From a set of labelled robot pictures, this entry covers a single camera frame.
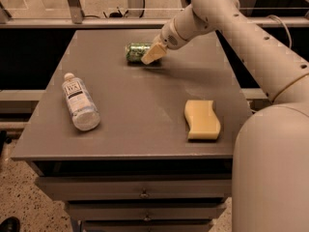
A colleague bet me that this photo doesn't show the white cable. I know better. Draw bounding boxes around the white cable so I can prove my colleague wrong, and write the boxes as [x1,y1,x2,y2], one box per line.
[267,14,294,50]

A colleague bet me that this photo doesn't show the grey drawer cabinet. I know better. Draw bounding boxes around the grey drawer cabinet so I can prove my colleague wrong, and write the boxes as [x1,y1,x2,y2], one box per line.
[12,29,250,232]

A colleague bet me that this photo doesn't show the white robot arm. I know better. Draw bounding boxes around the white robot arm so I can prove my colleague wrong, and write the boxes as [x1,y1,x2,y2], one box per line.
[142,0,309,232]

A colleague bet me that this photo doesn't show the green soda can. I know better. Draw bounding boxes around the green soda can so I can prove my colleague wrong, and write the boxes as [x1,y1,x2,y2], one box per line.
[126,43,152,63]

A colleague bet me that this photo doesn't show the clear plastic water bottle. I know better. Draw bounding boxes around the clear plastic water bottle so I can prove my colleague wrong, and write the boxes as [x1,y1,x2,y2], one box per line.
[62,72,100,131]

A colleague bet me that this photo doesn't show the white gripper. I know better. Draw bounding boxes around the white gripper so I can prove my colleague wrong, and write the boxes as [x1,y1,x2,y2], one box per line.
[141,19,187,65]

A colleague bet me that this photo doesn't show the yellow sponge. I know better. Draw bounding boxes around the yellow sponge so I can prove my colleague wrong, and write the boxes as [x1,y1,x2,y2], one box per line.
[184,100,221,140]

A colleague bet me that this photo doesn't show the metal railing frame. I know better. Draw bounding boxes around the metal railing frame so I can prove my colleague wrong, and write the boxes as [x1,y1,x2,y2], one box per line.
[0,0,309,29]

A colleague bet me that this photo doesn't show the black shoe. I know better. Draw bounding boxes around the black shoe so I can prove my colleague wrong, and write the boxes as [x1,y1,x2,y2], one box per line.
[0,217,20,232]

